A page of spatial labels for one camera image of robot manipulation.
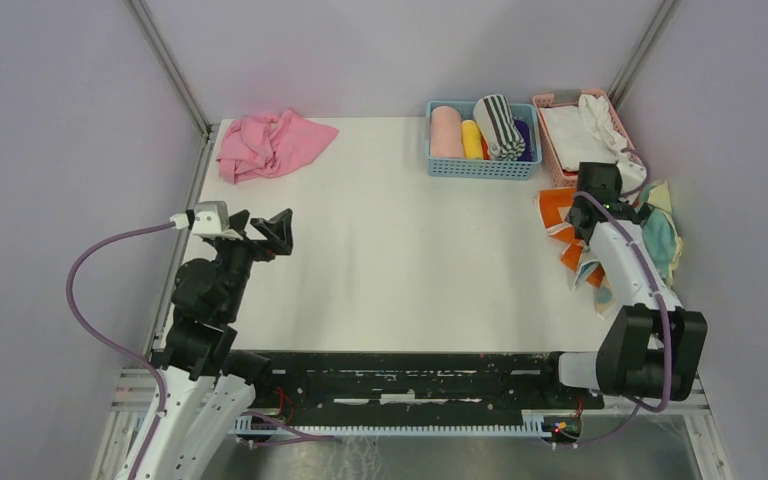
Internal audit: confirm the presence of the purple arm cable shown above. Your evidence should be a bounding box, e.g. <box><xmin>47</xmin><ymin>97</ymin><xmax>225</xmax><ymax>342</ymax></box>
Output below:
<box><xmin>552</xmin><ymin>148</ymin><xmax>680</xmax><ymax>452</ymax></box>
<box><xmin>65</xmin><ymin>221</ymin><xmax>177</xmax><ymax>480</ymax></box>

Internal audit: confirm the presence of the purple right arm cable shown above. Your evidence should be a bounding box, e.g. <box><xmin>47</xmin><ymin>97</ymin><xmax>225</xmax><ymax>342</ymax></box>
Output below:
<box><xmin>552</xmin><ymin>148</ymin><xmax>680</xmax><ymax>452</ymax></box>

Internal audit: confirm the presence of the rolled peach towel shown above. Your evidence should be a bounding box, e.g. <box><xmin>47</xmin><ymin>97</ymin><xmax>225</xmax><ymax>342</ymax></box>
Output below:
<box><xmin>430</xmin><ymin>106</ymin><xmax>464</xmax><ymax>159</ymax></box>

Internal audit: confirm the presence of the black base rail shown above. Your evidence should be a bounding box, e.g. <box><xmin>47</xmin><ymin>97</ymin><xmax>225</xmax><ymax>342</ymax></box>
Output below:
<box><xmin>252</xmin><ymin>350</ymin><xmax>605</xmax><ymax>427</ymax></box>

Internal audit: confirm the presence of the blue plastic basket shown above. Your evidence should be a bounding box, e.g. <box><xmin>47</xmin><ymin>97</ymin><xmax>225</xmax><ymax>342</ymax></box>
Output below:
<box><xmin>423</xmin><ymin>100</ymin><xmax>543</xmax><ymax>181</ymax></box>

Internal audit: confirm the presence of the white cable duct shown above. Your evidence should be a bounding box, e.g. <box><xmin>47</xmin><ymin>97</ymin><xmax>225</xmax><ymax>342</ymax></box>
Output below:
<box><xmin>234</xmin><ymin>409</ymin><xmax>584</xmax><ymax>440</ymax></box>

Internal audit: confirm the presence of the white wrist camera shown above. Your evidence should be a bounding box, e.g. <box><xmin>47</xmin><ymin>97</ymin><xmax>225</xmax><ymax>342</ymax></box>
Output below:
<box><xmin>169</xmin><ymin>201</ymin><xmax>243</xmax><ymax>240</ymax></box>
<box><xmin>616</xmin><ymin>147</ymin><xmax>649</xmax><ymax>198</ymax></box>

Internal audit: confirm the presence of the light blue yellow towel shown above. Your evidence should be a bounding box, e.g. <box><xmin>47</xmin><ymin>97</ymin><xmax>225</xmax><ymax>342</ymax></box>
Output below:
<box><xmin>636</xmin><ymin>180</ymin><xmax>683</xmax><ymax>288</ymax></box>

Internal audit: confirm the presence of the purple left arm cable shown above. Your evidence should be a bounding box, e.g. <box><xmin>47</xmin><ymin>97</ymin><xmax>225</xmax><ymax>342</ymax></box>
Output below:
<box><xmin>65</xmin><ymin>221</ymin><xmax>177</xmax><ymax>480</ymax></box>

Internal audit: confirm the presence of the pink plastic basket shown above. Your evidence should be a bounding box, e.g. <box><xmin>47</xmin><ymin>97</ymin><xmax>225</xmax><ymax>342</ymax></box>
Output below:
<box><xmin>532</xmin><ymin>89</ymin><xmax>634</xmax><ymax>187</ymax></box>

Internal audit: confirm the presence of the teal rabbit pattern towel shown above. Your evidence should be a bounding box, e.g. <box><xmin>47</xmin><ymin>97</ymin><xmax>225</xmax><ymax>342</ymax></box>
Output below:
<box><xmin>569</xmin><ymin>248</ymin><xmax>619</xmax><ymax>321</ymax></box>

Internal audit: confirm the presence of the rolled yellow towel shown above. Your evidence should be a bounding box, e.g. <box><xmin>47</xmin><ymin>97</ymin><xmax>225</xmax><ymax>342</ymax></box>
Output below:
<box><xmin>461</xmin><ymin>120</ymin><xmax>484</xmax><ymax>160</ymax></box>

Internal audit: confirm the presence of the white folded cloth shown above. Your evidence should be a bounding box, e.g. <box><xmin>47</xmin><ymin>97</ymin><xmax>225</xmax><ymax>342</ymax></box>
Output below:
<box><xmin>539</xmin><ymin>94</ymin><xmax>631</xmax><ymax>172</ymax></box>

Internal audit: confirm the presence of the orange white towel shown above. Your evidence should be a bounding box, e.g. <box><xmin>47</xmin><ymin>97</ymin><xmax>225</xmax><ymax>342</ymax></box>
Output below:
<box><xmin>534</xmin><ymin>187</ymin><xmax>605</xmax><ymax>288</ymax></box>

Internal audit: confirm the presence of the aluminium frame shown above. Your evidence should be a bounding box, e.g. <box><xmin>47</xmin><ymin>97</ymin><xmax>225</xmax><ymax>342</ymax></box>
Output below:
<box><xmin>91</xmin><ymin>1</ymin><xmax>734</xmax><ymax>479</ymax></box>

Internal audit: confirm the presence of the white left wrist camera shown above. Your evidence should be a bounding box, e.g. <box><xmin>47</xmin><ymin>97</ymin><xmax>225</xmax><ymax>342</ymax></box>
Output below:
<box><xmin>169</xmin><ymin>201</ymin><xmax>243</xmax><ymax>240</ymax></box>

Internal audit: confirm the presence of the rolled striped towel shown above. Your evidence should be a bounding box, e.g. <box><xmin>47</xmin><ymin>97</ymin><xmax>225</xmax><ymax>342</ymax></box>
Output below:
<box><xmin>473</xmin><ymin>94</ymin><xmax>523</xmax><ymax>161</ymax></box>

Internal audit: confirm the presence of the crumpled pink towel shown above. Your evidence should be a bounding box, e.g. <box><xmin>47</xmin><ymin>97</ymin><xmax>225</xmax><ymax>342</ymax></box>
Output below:
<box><xmin>217</xmin><ymin>109</ymin><xmax>339</xmax><ymax>184</ymax></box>

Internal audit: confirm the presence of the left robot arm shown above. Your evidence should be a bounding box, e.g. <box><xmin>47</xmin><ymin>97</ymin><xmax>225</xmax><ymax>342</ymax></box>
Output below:
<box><xmin>117</xmin><ymin>201</ymin><xmax>293</xmax><ymax>479</ymax></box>

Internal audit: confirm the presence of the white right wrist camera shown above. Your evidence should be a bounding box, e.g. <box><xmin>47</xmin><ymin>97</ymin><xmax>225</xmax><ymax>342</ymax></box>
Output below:
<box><xmin>616</xmin><ymin>147</ymin><xmax>649</xmax><ymax>198</ymax></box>

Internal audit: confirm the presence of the rolled purple towel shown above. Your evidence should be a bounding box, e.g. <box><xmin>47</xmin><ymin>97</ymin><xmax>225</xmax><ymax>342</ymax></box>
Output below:
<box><xmin>514</xmin><ymin>118</ymin><xmax>533</xmax><ymax>163</ymax></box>

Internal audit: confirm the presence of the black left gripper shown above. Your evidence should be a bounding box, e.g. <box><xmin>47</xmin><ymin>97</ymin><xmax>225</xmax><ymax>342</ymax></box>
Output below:
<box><xmin>212</xmin><ymin>207</ymin><xmax>293</xmax><ymax>318</ymax></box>

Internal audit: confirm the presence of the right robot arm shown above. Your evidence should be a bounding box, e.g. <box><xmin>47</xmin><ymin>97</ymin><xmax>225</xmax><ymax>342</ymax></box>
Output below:
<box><xmin>537</xmin><ymin>162</ymin><xmax>708</xmax><ymax>412</ymax></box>

